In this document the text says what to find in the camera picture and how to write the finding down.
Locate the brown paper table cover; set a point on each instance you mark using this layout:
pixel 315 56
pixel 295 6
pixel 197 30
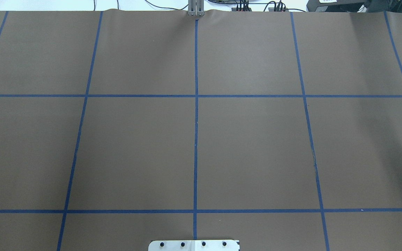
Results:
pixel 280 130

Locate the aluminium frame post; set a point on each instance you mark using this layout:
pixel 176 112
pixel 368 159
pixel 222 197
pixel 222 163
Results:
pixel 196 8

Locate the black box with label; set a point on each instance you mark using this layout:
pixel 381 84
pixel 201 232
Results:
pixel 351 6

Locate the white camera stand column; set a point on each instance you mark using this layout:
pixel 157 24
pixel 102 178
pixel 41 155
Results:
pixel 195 245

